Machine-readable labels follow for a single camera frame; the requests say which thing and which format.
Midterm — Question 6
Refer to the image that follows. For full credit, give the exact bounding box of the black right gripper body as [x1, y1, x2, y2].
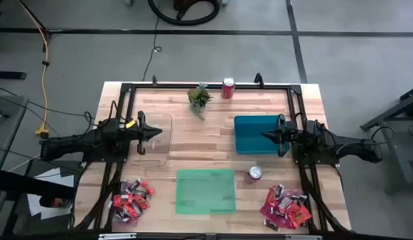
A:
[278, 113, 300, 157]

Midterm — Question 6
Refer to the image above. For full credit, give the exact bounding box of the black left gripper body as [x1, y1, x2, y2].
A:
[123, 111, 147, 156]

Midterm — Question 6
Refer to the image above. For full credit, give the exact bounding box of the red candy pack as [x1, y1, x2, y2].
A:
[259, 203, 284, 229]

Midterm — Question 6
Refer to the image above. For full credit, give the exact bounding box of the clear plastic bin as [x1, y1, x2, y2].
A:
[128, 112, 173, 169]

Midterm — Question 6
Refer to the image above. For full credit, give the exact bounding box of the blue plastic bin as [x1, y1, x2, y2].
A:
[233, 115, 290, 156]

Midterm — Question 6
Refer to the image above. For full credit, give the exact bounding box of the red Coca-Cola can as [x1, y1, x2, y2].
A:
[243, 165, 263, 185]

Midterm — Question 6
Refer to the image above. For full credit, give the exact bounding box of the small potted succulent plant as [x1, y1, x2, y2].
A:
[187, 82, 214, 121]

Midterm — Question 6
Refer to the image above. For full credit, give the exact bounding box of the red soda can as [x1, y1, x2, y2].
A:
[221, 77, 236, 100]

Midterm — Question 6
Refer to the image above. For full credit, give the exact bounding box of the green plastic bin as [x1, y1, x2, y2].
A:
[175, 169, 236, 215]

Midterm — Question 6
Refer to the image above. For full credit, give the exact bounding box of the white paper sheet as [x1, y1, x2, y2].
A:
[26, 167, 75, 220]

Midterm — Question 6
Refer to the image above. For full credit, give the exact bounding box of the yellow power plug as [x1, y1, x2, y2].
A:
[35, 121, 51, 139]

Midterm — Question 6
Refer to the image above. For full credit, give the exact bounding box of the orange black tool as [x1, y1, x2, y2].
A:
[39, 196, 73, 209]

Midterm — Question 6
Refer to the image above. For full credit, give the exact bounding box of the grey metal table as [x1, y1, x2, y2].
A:
[359, 85, 413, 194]

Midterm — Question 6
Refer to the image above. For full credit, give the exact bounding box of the black slanted beam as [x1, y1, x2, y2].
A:
[0, 169, 76, 201]

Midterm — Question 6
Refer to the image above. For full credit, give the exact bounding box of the brown vacuum body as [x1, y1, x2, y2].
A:
[173, 0, 203, 11]

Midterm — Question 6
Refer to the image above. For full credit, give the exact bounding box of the grey side table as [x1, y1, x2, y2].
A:
[0, 95, 29, 187]

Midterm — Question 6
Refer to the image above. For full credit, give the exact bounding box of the black floor bar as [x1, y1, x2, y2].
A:
[0, 71, 27, 80]

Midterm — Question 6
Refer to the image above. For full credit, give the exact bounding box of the black aluminium table frame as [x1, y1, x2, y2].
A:
[73, 81, 352, 234]

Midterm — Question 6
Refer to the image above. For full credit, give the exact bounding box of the thin black floor cable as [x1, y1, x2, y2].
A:
[141, 0, 163, 83]

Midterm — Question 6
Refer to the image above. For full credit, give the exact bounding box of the thick black hose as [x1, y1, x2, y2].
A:
[147, 0, 221, 27]

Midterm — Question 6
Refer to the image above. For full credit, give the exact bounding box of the orange extension cord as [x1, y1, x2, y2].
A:
[18, 0, 51, 124]

